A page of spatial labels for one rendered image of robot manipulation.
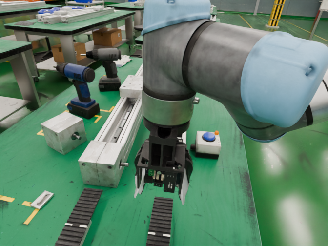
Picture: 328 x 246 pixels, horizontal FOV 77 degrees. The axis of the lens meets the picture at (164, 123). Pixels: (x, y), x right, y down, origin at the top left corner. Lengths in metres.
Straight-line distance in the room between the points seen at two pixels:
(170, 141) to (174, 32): 0.13
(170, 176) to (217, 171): 0.41
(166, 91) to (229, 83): 0.09
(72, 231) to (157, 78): 0.41
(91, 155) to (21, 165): 0.27
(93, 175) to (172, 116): 0.41
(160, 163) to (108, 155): 0.32
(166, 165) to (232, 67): 0.19
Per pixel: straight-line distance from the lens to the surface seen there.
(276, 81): 0.18
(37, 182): 0.73
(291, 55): 0.19
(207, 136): 0.73
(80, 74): 0.88
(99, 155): 0.61
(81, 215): 0.58
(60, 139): 0.75
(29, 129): 0.98
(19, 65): 2.42
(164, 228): 0.54
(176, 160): 0.33
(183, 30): 0.23
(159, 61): 0.24
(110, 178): 0.62
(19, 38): 3.46
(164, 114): 0.27
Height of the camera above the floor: 1.28
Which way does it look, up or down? 34 degrees down
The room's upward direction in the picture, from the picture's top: 3 degrees clockwise
